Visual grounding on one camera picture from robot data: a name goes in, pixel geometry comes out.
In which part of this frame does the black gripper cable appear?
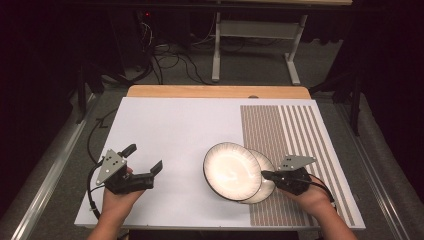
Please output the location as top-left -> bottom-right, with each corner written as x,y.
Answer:
306,172 -> 337,212
86,159 -> 108,221

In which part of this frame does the person's left hand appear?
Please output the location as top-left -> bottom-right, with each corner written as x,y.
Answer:
99,166 -> 148,218

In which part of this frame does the wooden table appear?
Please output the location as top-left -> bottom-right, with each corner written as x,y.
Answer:
126,84 -> 312,100

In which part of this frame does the person's right hand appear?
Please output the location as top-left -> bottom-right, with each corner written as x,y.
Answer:
281,175 -> 335,215

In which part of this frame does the black stand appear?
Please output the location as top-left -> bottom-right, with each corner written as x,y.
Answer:
73,62 -> 105,125
308,70 -> 365,137

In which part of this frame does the thin black cable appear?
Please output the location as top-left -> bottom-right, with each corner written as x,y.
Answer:
86,107 -> 119,164

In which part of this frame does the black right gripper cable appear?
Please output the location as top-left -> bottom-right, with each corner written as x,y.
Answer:
306,172 -> 337,212

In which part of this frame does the brown striped placemat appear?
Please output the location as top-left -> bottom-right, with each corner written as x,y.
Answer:
239,104 -> 356,227

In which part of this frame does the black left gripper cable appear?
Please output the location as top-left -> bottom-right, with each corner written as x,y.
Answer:
86,159 -> 108,221

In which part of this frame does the white plate with dark rim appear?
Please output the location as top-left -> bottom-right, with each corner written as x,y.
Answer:
238,148 -> 277,205
202,142 -> 263,202

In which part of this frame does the white board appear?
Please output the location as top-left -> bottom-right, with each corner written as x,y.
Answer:
73,96 -> 367,231

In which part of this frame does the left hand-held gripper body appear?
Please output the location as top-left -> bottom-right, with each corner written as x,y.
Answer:
95,148 -> 156,195

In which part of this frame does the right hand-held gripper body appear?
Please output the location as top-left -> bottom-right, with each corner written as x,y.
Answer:
273,154 -> 317,197

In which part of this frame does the metal rail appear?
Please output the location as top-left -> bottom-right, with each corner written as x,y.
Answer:
335,102 -> 415,240
9,93 -> 102,240

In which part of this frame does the bundle of black cables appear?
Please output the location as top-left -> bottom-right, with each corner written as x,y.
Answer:
133,13 -> 214,86

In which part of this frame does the white desk frame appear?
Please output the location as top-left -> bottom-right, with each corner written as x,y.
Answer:
211,11 -> 309,86

